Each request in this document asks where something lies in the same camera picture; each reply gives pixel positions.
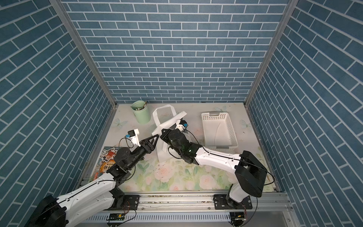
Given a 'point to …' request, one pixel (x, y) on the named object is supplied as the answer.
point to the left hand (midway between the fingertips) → (160, 138)
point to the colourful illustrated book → (106, 160)
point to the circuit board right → (237, 215)
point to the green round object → (140, 109)
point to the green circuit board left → (117, 216)
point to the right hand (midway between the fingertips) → (161, 130)
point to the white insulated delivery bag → (165, 117)
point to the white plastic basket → (218, 132)
